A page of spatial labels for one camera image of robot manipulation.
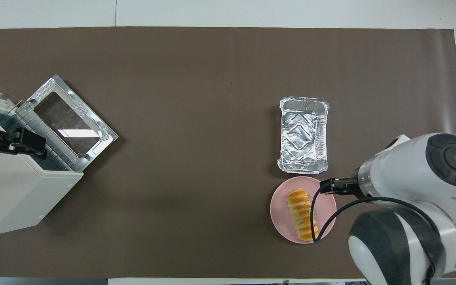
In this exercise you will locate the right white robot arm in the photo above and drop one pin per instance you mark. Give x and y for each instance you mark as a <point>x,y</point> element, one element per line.
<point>410,178</point>

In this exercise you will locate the pink round plate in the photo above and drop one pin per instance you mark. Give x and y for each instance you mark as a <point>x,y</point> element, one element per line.
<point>327,206</point>

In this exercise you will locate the aluminium foil tray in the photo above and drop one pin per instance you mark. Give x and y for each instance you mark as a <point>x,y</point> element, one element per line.
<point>303,136</point>

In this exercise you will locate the brown table mat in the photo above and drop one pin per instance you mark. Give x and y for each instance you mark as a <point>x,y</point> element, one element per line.
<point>212,118</point>

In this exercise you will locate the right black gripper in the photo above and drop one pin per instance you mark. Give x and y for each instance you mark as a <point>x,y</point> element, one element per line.
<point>352,187</point>

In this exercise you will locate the white toaster oven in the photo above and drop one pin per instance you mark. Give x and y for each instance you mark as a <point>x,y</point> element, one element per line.
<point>10,194</point>

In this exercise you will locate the golden twisted bread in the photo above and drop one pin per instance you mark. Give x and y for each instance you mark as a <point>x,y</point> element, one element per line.
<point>299,213</point>

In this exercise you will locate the glass oven door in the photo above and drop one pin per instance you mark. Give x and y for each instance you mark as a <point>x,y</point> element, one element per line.
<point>69,118</point>

